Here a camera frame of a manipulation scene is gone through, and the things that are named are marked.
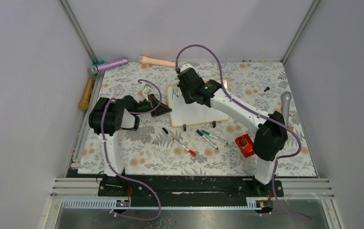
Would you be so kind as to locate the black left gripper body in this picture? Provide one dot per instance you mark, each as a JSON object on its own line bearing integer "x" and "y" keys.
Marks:
{"x": 148, "y": 106}

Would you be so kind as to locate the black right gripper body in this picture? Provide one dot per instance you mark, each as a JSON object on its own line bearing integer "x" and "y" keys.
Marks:
{"x": 187, "y": 94}

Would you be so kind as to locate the yellow framed whiteboard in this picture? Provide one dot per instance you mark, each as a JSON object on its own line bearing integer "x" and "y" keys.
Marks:
{"x": 190, "y": 114}

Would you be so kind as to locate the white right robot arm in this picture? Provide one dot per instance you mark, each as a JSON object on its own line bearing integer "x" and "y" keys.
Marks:
{"x": 270, "y": 132}

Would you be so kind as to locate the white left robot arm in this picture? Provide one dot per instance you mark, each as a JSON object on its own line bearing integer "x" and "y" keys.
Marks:
{"x": 109, "y": 116}

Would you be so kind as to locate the floral patterned table mat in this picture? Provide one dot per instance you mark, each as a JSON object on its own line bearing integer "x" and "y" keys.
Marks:
{"x": 150, "y": 151}

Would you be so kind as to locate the blue capped marker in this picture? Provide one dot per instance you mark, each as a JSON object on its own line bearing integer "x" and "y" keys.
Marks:
{"x": 206, "y": 139}

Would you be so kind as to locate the pink toy microphone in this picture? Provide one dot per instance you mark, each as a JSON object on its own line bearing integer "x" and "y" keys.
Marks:
{"x": 147, "y": 60}

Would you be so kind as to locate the green capped marker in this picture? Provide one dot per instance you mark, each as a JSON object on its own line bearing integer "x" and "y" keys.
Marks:
{"x": 214, "y": 137}

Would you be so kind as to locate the red capped marker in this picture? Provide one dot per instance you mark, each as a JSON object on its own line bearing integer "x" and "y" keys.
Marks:
{"x": 184, "y": 147}

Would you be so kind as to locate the purple glitter toy microphone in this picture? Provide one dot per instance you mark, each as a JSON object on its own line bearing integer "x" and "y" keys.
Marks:
{"x": 103, "y": 66}

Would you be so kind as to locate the red plastic box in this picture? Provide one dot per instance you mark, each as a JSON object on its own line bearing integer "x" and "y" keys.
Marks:
{"x": 245, "y": 145}

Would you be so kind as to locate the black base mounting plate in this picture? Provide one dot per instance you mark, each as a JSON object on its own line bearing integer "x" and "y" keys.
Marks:
{"x": 206, "y": 190}

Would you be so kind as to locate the silver toy microphone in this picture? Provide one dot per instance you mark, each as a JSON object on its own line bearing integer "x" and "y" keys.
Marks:
{"x": 285, "y": 102}

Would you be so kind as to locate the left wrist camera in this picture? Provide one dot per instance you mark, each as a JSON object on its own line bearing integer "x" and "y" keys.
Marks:
{"x": 147, "y": 91}

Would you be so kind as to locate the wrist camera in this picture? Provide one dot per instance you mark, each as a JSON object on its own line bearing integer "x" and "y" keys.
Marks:
{"x": 147, "y": 91}
{"x": 183, "y": 67}

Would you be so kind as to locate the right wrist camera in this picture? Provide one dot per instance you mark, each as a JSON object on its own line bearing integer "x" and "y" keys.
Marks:
{"x": 183, "y": 67}

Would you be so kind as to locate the white slotted cable duct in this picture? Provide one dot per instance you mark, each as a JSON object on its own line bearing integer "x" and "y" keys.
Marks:
{"x": 124, "y": 204}

